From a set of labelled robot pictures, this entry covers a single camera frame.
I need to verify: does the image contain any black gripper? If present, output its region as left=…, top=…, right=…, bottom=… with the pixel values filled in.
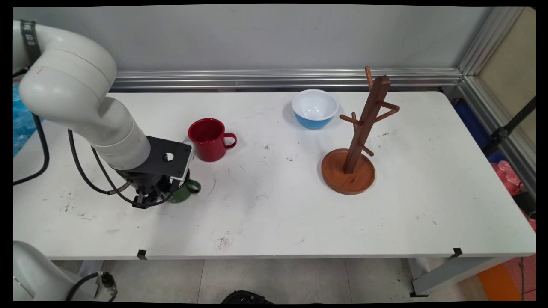
left=116, top=169, right=190, bottom=210

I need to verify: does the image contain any green enamel mug white lettering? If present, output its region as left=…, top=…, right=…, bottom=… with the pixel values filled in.
left=167, top=177, right=202, bottom=204

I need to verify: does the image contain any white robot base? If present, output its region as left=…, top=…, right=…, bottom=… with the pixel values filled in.
left=13, top=240, right=97, bottom=302

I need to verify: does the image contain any red enamel mug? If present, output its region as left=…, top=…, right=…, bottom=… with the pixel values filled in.
left=188, top=118, right=237, bottom=163

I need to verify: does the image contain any black round object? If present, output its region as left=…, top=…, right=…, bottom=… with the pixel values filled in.
left=220, top=290, right=274, bottom=304

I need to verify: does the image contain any blue bubble wrap sheet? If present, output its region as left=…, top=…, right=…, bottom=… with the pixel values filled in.
left=13, top=83, right=37, bottom=157

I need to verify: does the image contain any blue bowl white inside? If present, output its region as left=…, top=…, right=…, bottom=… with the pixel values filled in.
left=292, top=89, right=339, bottom=130

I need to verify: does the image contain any wooden mug tree stand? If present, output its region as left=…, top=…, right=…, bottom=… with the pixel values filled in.
left=321, top=65, right=401, bottom=195

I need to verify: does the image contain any grey table leg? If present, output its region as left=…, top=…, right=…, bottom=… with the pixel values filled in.
left=410, top=257, right=514, bottom=298

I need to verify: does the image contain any blue plastic bag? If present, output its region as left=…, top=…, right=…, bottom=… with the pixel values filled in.
left=453, top=101, right=506, bottom=163

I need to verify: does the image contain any pink plastic bag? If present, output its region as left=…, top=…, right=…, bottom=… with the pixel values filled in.
left=490, top=160, right=536, bottom=232

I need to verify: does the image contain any orange box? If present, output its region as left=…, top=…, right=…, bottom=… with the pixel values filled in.
left=477, top=255, right=536, bottom=302

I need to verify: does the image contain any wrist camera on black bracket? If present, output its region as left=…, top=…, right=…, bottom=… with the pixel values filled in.
left=145, top=136, right=193, bottom=183

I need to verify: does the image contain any black base cable with plug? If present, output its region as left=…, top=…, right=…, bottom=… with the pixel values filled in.
left=63, top=271, right=119, bottom=302

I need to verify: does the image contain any aluminium frame rail horizontal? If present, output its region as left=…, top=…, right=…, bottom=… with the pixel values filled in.
left=109, top=68, right=464, bottom=93

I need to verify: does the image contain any aluminium frame post slanted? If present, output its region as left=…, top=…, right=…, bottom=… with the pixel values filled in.
left=457, top=6, right=536, bottom=198

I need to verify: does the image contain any beige wall panel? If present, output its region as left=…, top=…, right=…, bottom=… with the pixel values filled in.
left=477, top=8, right=536, bottom=150

